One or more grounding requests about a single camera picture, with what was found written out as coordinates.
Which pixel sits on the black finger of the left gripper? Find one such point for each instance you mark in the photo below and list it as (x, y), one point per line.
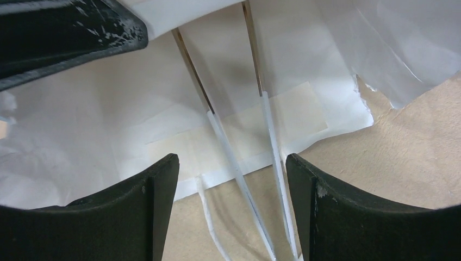
(41, 38)

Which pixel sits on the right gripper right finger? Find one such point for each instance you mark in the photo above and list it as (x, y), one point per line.
(338, 221)

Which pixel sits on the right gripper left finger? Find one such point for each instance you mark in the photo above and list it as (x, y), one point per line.
(126, 221)

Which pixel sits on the metal tongs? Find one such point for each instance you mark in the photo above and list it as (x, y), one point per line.
(242, 134)

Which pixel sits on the white blue paper bag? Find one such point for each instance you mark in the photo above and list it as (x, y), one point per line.
(367, 90)

